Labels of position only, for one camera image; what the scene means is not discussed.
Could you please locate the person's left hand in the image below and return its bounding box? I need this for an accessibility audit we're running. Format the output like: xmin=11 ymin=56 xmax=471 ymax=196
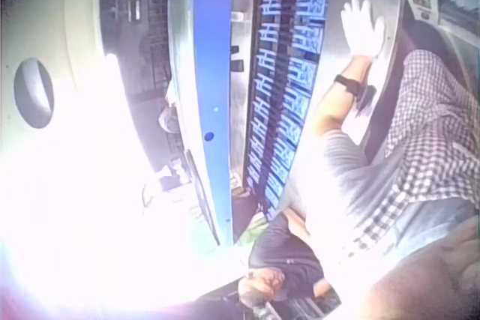
xmin=340 ymin=0 xmax=387 ymax=61

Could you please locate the black wrist band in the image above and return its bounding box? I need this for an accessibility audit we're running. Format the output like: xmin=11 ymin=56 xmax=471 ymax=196
xmin=333 ymin=73 xmax=378 ymax=117

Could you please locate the rack of blue lit trays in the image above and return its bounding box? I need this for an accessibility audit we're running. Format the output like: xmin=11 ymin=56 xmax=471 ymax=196
xmin=242 ymin=0 xmax=330 ymax=203

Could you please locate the blue panel steel machine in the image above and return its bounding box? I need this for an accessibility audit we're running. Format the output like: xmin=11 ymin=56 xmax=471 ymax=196
xmin=166 ymin=0 xmax=257 ymax=246

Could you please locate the white plastic bag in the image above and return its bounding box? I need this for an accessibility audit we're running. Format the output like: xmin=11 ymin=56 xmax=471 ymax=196
xmin=157 ymin=79 xmax=182 ymax=134

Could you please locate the dark background shelf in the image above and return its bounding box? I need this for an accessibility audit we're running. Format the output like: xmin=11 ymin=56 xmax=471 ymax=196
xmin=99 ymin=0 xmax=173 ymax=106

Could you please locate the round grey disc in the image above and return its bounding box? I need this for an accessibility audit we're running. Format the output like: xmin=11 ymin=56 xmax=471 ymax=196
xmin=13 ymin=57 xmax=56 ymax=130

